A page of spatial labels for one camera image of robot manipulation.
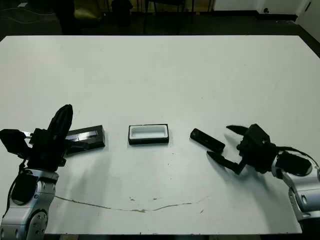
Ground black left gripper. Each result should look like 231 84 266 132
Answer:
23 104 74 172

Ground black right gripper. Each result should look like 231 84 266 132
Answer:
206 124 277 175

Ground black slim camera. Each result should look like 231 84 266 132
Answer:
189 128 226 153

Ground black printed box lid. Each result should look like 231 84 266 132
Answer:
65 124 106 155

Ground black box base white insert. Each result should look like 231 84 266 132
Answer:
128 123 170 145

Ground yellow plastic bag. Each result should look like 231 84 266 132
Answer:
74 6 103 21

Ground black upright stand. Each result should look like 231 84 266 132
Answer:
111 0 133 27

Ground white door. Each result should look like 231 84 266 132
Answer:
257 0 311 22

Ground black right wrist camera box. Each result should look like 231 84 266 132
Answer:
246 123 271 147

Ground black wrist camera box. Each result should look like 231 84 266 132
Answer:
0 129 33 159
246 123 271 147

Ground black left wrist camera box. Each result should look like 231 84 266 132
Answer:
0 129 33 159

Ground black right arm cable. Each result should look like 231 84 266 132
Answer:
276 146 320 171

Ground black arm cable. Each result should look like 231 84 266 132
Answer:
276 146 320 171
4 159 28 218

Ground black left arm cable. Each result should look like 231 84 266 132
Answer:
4 159 28 218

